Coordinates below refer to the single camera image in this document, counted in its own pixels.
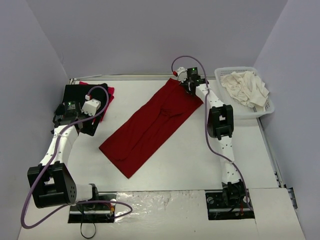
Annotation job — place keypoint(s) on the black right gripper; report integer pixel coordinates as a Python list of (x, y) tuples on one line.
[(188, 85)]

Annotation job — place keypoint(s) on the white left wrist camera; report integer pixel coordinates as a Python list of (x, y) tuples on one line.
[(90, 106)]

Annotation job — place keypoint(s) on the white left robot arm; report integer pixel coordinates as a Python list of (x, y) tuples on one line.
[(51, 180)]

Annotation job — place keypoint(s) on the white t-shirts pile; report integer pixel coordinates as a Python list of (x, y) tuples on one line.
[(247, 88)]

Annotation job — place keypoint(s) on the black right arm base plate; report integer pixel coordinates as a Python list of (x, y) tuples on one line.
[(219, 210)]

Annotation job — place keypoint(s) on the red t-shirt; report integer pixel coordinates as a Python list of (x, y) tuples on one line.
[(132, 144), (109, 91)]

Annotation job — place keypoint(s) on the folded black t-shirt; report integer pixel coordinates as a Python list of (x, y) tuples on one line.
[(77, 92)]

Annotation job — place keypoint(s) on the folded red t-shirt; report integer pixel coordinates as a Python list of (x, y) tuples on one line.
[(109, 91)]

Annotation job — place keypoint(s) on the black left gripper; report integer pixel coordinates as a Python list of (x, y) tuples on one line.
[(88, 124)]

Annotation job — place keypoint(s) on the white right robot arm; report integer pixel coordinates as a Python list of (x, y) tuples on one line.
[(219, 127)]

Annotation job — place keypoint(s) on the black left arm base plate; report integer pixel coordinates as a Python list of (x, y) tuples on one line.
[(91, 213)]

